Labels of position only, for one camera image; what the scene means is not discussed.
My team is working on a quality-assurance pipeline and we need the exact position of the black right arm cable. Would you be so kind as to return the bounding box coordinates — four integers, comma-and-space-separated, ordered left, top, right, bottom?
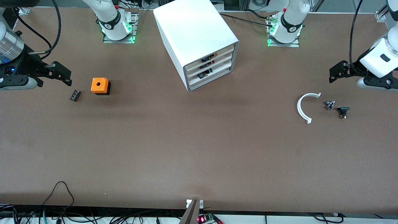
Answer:
40, 0, 62, 59

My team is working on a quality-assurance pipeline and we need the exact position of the orange button enclosure box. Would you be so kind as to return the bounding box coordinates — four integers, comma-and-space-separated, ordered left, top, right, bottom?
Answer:
91, 77, 111, 96

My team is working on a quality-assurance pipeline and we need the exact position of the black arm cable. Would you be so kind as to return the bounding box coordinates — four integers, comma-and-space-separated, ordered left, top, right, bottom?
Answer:
349, 0, 364, 75
40, 0, 62, 59

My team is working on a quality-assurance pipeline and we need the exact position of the white curved plastic arc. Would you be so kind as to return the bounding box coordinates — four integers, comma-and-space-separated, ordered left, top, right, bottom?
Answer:
297, 93, 322, 124

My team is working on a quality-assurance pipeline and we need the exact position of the white metal edge bracket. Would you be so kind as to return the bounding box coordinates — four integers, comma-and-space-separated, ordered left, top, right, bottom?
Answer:
186, 199, 204, 209

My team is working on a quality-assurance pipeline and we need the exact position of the white plastic cabinet drawer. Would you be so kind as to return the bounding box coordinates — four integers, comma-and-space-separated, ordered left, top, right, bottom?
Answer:
188, 63, 233, 88
187, 46, 235, 72
187, 55, 234, 80

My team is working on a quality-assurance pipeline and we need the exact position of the circuit board with red light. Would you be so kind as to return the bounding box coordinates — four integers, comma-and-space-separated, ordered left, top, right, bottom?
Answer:
197, 212, 223, 224

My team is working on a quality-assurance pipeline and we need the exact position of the grey metal bar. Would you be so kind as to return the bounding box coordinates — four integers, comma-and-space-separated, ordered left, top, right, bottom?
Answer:
179, 200, 200, 224

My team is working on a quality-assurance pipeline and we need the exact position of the thin black cable loop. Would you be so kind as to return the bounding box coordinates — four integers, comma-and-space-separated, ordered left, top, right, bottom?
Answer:
42, 181, 75, 218

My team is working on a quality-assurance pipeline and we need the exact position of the white drawer cabinet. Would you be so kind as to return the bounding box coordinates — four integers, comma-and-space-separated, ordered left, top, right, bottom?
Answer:
153, 0, 240, 92

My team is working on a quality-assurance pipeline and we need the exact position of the black cable on table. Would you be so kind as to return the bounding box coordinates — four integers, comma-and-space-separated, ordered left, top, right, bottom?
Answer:
219, 12, 275, 28

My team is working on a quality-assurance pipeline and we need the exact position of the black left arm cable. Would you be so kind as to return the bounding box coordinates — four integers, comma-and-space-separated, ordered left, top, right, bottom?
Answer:
349, 0, 364, 75

